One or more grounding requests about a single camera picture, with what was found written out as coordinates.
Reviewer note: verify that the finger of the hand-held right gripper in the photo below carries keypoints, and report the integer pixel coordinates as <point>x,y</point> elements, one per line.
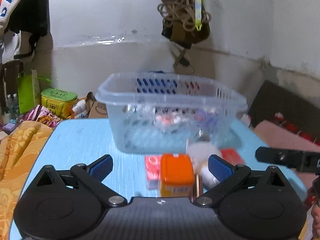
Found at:
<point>275,155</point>

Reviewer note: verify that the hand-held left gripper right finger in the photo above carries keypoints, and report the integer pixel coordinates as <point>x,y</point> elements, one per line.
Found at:
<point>220,168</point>

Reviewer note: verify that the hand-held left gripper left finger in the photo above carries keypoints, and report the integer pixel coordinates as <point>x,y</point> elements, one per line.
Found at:
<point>101,168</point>

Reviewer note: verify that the orange lidded box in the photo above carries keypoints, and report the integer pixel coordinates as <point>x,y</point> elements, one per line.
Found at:
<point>176,171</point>

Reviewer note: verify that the clear plastic basket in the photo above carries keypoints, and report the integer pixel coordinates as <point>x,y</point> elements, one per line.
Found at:
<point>150,100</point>

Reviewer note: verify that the white small bottle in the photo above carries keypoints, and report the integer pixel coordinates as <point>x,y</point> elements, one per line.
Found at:
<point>208,177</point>

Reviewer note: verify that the red flat box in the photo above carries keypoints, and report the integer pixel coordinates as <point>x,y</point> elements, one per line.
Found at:
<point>233,156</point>

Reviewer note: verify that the pink blanket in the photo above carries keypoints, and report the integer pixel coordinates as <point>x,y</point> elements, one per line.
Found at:
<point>282,136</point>

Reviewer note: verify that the brown wooden stick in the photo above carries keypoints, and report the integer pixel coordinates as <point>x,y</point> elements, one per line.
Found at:
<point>197,187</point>

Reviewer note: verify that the purple packet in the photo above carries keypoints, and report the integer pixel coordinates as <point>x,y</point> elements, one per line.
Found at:
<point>207,118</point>

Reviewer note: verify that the red and white small box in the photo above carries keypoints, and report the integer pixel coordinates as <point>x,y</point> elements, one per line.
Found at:
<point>153,170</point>

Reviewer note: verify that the dark mat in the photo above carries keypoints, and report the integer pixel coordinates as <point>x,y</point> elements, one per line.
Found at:
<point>277,100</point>

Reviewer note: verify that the cardboard box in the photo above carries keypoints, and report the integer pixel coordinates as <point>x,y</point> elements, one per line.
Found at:
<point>96,107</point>

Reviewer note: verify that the red patterned cloth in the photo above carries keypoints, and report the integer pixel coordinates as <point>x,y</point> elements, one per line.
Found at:
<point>315,205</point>

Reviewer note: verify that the white tube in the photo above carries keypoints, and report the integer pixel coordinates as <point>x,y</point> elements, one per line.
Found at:
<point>78,108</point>

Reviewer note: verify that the red and white packets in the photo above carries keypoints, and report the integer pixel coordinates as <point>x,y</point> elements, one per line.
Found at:
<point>170,118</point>

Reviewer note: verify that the floral pink cloth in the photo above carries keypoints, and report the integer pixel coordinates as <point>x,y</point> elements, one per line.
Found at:
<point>43,117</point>

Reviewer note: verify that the green and yellow box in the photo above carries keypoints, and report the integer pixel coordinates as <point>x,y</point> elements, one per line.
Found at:
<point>58,102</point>

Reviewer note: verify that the orange patterned blanket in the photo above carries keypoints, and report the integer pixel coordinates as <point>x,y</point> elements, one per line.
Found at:
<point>17,160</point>

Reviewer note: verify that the blue ribbed object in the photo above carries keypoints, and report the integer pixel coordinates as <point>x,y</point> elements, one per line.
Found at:
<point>156,85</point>

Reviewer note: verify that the green paper bag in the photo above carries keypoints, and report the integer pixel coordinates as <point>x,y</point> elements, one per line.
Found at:
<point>27,92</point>

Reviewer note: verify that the clear water bottle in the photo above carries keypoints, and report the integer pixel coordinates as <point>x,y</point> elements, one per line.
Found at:
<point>9,103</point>
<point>16,103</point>

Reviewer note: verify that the brown hanging bag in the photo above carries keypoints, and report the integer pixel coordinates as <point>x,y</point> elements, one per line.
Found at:
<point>186,33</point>

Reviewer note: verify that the black and white jacket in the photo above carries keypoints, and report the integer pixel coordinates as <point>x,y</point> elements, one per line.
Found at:
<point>17,17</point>

